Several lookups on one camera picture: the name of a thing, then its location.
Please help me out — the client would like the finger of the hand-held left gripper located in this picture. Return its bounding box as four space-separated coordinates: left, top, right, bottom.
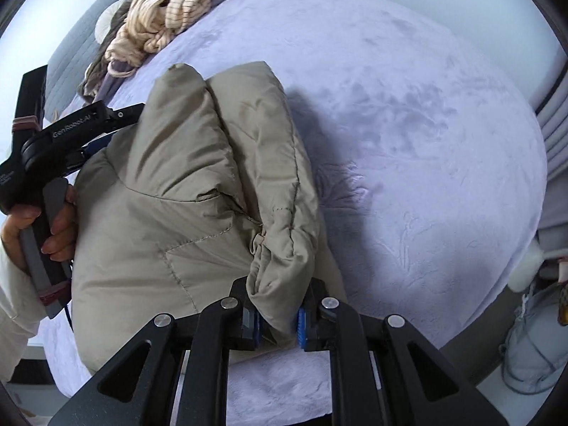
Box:
105 103 146 136
66 135 111 175

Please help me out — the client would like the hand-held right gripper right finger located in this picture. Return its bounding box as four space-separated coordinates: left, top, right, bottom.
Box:
295 277 511 426

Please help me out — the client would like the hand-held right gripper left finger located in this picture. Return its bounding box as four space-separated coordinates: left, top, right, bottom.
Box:
60 277 262 426

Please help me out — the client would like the beige puffer jacket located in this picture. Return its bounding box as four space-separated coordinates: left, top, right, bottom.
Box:
71 61 347 373

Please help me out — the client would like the person's left forearm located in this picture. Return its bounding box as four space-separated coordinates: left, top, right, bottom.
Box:
0 244 46 383

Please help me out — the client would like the person's left hand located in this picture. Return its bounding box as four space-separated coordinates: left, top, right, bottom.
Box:
0 184 79 272

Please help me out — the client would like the brown grey cloth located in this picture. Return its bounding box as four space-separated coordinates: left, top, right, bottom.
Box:
77 0 134 100

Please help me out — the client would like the grey quilted headboard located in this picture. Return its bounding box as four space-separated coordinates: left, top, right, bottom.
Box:
47 0 178 111

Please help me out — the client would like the cream striped throw blanket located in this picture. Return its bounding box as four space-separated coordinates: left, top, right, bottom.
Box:
104 0 256 65

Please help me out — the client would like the lavender bed blanket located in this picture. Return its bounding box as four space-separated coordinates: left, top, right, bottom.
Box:
40 0 548 426

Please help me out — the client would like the pale grey fabric bag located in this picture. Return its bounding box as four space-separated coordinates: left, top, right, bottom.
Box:
499 282 568 393

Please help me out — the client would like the white plush item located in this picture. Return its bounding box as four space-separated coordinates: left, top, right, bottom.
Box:
508 242 544 294

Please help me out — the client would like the grey curtain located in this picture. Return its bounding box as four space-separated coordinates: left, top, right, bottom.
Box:
535 60 568 231

